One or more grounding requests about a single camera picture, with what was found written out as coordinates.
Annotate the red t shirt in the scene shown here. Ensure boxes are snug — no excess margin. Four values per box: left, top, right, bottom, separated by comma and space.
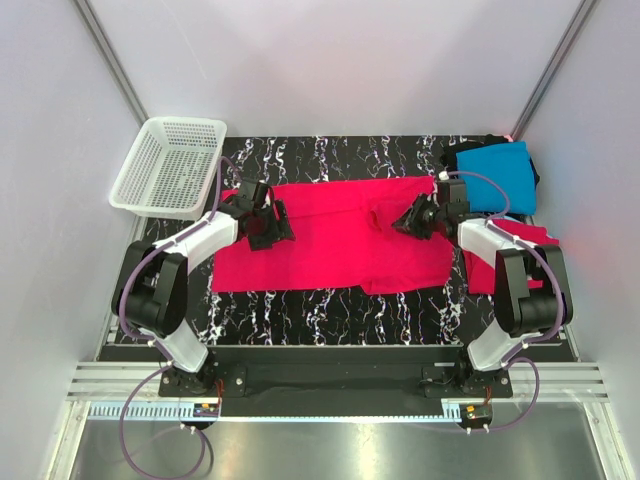
457, 219, 559, 295
211, 176, 453, 295

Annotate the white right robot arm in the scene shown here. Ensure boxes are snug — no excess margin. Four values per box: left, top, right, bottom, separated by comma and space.
392, 178, 573, 373

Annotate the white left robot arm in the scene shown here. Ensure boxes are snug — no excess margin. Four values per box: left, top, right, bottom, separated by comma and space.
111, 180, 295, 374

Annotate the folded black t shirt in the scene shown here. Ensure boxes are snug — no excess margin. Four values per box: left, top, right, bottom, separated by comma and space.
439, 133, 543, 221

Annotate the folded red t shirt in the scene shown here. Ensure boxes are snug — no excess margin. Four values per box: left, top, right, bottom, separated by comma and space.
457, 219, 559, 295

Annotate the folded blue t shirt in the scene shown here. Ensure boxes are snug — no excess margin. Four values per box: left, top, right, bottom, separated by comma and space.
455, 140, 537, 215

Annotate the white plastic basket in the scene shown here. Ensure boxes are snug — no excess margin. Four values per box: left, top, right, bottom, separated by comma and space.
109, 116, 227, 221

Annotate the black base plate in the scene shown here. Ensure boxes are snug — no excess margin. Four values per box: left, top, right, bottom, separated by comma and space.
157, 344, 514, 419

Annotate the aluminium frame rail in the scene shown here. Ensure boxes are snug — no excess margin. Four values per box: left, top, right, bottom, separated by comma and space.
67, 362, 609, 423

